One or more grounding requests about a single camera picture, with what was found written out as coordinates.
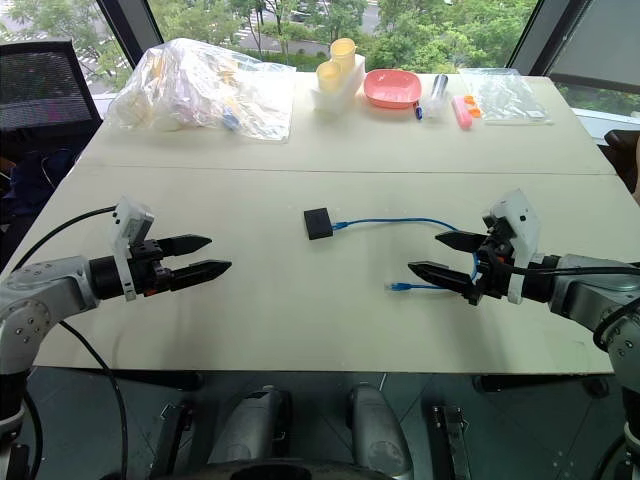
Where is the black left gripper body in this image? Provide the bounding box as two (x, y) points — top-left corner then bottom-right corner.
(127, 238), (175, 299)

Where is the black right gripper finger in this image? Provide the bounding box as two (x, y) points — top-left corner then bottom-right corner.
(434, 230), (485, 255)
(407, 261), (477, 297)

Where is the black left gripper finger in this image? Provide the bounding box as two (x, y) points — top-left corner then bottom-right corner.
(159, 234), (213, 255)
(169, 259), (234, 293)

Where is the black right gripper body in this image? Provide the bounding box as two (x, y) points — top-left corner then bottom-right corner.
(464, 215), (517, 306)

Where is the small black box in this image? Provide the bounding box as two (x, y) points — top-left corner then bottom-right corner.
(303, 205), (336, 243)

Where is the black table foot bar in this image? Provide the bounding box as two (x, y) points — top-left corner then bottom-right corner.
(471, 373), (610, 399)

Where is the pink rectangular case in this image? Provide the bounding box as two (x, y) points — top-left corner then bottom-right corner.
(451, 95), (474, 131)

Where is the flat clear plastic bag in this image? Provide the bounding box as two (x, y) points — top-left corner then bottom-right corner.
(458, 67), (556, 127)

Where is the dark blue bag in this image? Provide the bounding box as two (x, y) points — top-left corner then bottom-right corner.
(0, 143), (77, 219)

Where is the large clear stuffed plastic bag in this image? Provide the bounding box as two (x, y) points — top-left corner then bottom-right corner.
(106, 36), (296, 146)

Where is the grey rounded robot leg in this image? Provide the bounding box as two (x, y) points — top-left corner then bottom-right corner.
(347, 382), (415, 480)
(207, 383), (294, 480)

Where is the pink plastic bowl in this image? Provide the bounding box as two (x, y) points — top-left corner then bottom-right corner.
(363, 69), (423, 109)

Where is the dark chair with brown edge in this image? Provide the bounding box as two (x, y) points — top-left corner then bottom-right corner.
(602, 128), (640, 207)

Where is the white cup holder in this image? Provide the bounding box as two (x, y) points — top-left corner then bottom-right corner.
(311, 53), (368, 119)

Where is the short pale yellow cup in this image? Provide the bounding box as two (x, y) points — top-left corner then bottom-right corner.
(316, 60), (343, 95)

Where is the black mesh office chair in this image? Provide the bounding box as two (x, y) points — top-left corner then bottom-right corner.
(0, 40), (105, 132)

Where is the tall pale yellow cup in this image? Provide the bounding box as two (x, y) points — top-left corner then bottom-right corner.
(329, 38), (363, 77)

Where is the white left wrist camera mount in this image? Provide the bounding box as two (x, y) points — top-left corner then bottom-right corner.
(110, 195), (156, 303)

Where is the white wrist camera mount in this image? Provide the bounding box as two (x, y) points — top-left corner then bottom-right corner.
(481, 188), (543, 305)
(110, 195), (156, 303)

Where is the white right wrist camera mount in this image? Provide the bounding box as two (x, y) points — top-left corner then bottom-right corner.
(481, 188), (543, 305)

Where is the blue Ethernet cable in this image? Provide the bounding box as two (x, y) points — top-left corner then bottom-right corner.
(331, 215), (490, 297)

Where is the black table leg bracket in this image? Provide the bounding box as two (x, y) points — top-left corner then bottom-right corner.
(428, 402), (474, 480)
(147, 398), (195, 480)

